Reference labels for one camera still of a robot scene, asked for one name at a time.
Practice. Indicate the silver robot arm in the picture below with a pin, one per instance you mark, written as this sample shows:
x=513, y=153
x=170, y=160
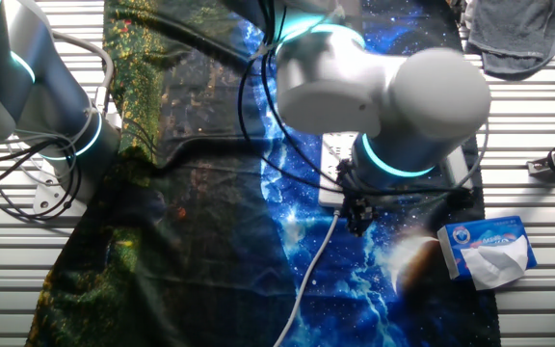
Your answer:
x=403, y=96

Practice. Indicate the galaxy print cloth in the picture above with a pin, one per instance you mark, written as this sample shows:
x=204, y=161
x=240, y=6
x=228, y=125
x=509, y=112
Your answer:
x=210, y=241

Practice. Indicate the grey towel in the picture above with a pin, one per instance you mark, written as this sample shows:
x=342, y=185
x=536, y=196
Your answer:
x=518, y=34

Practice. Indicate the white power strip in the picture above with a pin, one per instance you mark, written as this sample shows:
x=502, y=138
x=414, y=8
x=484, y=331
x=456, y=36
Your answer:
x=333, y=159

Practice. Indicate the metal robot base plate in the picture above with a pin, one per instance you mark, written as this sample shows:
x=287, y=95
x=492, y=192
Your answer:
x=48, y=197

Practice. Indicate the blue tissue box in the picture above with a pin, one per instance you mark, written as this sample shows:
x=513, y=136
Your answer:
x=484, y=241

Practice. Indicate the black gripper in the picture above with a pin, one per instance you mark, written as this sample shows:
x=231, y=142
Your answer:
x=359, y=203

